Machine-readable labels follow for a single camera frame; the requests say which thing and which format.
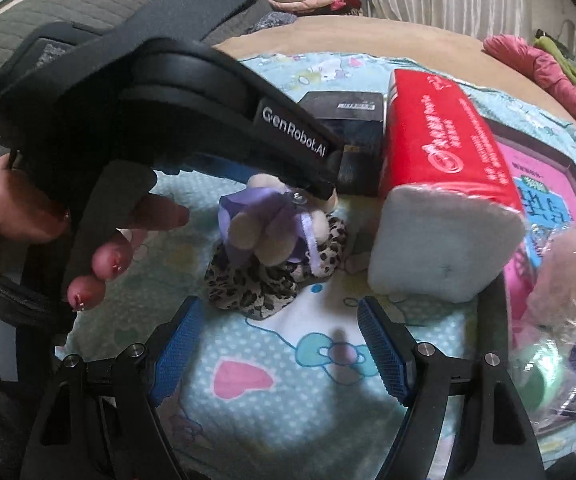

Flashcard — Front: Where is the dark cardboard box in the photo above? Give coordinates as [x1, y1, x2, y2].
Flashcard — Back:
[483, 120, 576, 436]

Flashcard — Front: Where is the light blue cartoon printed cloth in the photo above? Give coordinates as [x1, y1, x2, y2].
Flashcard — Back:
[53, 52, 576, 480]

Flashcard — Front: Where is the dark floral cloth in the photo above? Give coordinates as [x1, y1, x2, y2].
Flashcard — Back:
[248, 10, 299, 35]

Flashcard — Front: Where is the black box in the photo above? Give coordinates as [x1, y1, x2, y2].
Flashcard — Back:
[300, 91, 386, 196]

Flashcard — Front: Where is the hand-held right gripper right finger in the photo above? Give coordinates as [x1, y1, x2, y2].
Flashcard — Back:
[357, 297, 541, 480]

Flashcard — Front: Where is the tan bed blanket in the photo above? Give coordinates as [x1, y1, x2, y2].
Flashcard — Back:
[213, 15, 576, 161]

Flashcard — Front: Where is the pink quilt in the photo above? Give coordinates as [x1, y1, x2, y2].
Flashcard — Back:
[483, 34, 576, 131]

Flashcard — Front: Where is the red tissue pack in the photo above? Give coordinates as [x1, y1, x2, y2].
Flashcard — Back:
[368, 69, 526, 303]

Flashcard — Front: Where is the person's left hand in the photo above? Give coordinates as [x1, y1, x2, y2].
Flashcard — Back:
[0, 155, 191, 316]

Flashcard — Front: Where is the pink book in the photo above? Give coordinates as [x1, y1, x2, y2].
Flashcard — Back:
[498, 140, 576, 321]

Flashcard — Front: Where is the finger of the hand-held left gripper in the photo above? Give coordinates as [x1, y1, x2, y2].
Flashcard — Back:
[288, 160, 340, 200]
[168, 156, 264, 183]

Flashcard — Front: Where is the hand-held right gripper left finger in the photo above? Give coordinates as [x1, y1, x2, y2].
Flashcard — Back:
[20, 296, 206, 480]

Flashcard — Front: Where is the grey quilted headboard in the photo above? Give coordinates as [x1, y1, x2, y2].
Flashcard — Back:
[0, 0, 269, 181]

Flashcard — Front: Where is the green soft ball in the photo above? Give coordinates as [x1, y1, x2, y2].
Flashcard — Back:
[510, 340, 564, 416]

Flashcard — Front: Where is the green garment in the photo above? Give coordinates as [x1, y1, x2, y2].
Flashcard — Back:
[535, 35, 576, 106]

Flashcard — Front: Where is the purple leopard plush toy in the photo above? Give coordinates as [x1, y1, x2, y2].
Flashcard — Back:
[204, 215, 349, 321]

